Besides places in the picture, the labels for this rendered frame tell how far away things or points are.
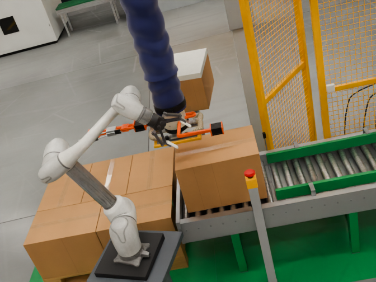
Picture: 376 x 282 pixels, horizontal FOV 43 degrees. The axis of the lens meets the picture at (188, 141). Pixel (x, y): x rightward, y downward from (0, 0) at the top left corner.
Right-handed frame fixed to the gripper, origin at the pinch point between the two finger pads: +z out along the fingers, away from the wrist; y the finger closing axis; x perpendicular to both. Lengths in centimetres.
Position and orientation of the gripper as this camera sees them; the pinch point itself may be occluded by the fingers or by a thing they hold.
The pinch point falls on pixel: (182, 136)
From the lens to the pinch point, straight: 251.9
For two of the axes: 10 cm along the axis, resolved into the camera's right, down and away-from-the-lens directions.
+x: 1.1, 3.6, -9.3
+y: -5.2, 8.2, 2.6
